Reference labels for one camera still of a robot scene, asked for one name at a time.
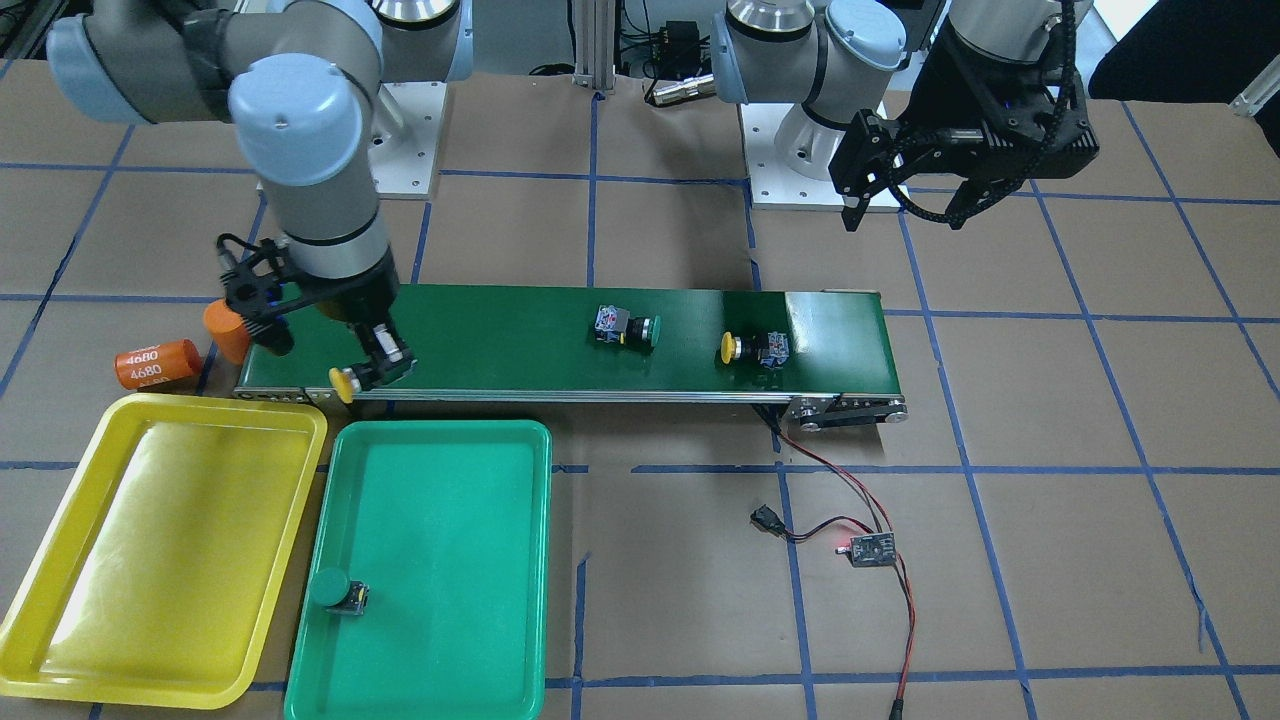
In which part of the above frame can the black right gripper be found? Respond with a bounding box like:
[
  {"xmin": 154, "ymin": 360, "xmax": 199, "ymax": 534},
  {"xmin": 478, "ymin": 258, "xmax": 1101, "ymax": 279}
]
[{"xmin": 218, "ymin": 234, "xmax": 417, "ymax": 391}]

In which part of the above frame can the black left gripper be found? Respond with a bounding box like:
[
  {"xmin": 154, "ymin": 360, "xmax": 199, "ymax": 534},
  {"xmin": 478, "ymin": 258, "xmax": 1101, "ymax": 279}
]
[{"xmin": 828, "ymin": 29, "xmax": 1100, "ymax": 232}]

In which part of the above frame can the yellow push button switch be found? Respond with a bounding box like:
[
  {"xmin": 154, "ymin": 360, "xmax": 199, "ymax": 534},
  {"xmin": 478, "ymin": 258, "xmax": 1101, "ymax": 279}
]
[{"xmin": 328, "ymin": 363, "xmax": 383, "ymax": 404}]

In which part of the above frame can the plain orange cylinder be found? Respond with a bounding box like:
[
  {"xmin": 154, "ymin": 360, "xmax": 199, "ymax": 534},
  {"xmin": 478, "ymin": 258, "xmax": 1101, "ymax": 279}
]
[{"xmin": 202, "ymin": 299, "xmax": 252, "ymax": 366}]

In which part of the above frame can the orange cylinder with 4680 print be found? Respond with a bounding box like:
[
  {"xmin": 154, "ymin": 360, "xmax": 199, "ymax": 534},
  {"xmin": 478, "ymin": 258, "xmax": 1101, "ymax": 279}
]
[{"xmin": 114, "ymin": 338, "xmax": 204, "ymax": 389}]

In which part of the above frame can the green push button switch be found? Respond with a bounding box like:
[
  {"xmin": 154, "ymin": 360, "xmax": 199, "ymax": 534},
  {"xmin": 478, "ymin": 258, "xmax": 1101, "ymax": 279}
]
[{"xmin": 306, "ymin": 568, "xmax": 371, "ymax": 618}]

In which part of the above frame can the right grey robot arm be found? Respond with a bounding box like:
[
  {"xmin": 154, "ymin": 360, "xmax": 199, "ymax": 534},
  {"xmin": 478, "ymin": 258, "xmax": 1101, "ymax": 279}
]
[{"xmin": 46, "ymin": 1, "xmax": 902, "ymax": 402}]

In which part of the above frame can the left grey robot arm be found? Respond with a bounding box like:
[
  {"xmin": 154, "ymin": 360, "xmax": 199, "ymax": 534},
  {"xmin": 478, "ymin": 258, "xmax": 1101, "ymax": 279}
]
[{"xmin": 708, "ymin": 1, "xmax": 1100, "ymax": 232}]

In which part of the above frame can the green conveyor belt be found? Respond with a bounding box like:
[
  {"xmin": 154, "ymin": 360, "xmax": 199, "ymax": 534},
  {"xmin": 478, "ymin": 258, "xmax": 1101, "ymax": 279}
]
[{"xmin": 233, "ymin": 281, "xmax": 911, "ymax": 433}]

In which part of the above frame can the green plastic tray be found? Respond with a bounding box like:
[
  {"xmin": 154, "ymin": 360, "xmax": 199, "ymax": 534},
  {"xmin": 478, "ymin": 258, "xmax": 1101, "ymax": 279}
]
[{"xmin": 283, "ymin": 420, "xmax": 550, "ymax": 719}]

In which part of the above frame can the yellow plastic tray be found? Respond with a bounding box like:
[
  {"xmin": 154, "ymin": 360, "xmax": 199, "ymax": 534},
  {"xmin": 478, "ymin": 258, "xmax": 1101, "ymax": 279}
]
[{"xmin": 3, "ymin": 395, "xmax": 326, "ymax": 710}]

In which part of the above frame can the small sensor circuit board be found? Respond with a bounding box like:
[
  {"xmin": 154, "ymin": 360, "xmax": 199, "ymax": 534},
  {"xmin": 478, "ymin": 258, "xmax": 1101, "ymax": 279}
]
[{"xmin": 844, "ymin": 532, "xmax": 899, "ymax": 568}]

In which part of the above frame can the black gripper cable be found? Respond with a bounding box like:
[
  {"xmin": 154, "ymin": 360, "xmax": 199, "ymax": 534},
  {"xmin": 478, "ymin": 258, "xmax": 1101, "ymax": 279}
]
[{"xmin": 884, "ymin": 0, "xmax": 1085, "ymax": 225}]

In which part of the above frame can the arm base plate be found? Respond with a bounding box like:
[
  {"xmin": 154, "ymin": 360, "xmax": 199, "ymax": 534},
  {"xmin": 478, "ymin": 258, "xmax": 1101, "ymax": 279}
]
[
  {"xmin": 739, "ymin": 102, "xmax": 845, "ymax": 213},
  {"xmin": 367, "ymin": 82, "xmax": 448, "ymax": 200}
]

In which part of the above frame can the red black wire cable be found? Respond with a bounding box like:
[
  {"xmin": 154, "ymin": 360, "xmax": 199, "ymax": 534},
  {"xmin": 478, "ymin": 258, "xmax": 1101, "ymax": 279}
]
[{"xmin": 755, "ymin": 400, "xmax": 916, "ymax": 720}]

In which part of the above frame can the black cable connector plug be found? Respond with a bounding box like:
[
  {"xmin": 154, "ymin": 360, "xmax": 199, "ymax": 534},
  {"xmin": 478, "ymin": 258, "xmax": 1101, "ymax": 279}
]
[{"xmin": 749, "ymin": 505, "xmax": 788, "ymax": 537}]

